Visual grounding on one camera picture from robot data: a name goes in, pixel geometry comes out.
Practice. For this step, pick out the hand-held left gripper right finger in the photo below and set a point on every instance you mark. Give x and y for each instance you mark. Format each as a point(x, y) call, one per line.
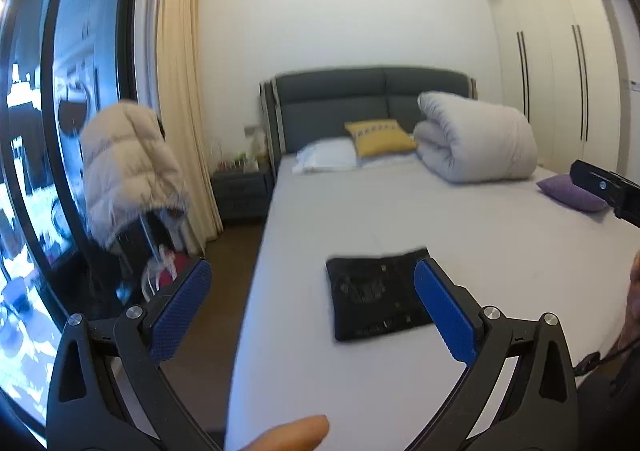
point(445, 311)

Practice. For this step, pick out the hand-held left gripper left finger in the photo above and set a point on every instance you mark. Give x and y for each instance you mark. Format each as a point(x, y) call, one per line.
point(185, 301)

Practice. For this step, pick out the black pants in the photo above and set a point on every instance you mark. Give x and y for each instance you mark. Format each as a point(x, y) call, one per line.
point(370, 291)

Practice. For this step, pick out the person's right forearm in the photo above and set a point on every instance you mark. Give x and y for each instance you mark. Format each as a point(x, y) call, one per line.
point(634, 301)

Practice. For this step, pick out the person's left hand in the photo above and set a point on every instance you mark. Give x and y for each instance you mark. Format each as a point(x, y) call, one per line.
point(290, 431)

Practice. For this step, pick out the purple pillow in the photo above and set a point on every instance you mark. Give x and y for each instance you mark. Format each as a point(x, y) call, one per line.
point(570, 193)

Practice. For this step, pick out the red and white bag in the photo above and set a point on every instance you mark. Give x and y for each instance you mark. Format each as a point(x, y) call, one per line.
point(160, 273)

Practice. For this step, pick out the white bed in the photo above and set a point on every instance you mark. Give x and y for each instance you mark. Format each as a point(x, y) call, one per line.
point(400, 211)

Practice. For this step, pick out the dark grey nightstand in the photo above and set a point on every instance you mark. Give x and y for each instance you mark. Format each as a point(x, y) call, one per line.
point(240, 196)

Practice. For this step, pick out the rolled white duvet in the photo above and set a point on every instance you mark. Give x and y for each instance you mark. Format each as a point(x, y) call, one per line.
point(475, 141)

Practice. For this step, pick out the cream wardrobe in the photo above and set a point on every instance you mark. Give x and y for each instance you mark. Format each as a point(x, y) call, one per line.
point(550, 56)

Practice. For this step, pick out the beige puffer jacket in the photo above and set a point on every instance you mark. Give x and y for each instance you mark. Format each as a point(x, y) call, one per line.
point(125, 166)

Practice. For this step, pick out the small colourful trinkets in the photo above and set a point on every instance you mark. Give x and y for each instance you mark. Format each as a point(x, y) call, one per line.
point(237, 161)

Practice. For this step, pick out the white pillow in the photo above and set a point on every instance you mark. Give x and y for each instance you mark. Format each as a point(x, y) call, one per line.
point(387, 161)
point(325, 153)

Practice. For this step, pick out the yellow pillow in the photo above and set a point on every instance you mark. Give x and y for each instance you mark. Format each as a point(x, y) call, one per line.
point(380, 138)

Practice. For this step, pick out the person's dark clothing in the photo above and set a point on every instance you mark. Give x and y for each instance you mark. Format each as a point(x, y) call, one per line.
point(610, 411)

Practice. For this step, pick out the beige curtain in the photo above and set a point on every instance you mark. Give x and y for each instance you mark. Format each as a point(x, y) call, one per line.
point(180, 81)

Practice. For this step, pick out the grey padded headboard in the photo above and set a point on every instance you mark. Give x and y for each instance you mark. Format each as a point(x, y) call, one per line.
point(330, 121)

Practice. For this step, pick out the black framed glass window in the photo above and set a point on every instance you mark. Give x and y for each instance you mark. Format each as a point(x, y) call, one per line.
point(30, 131)

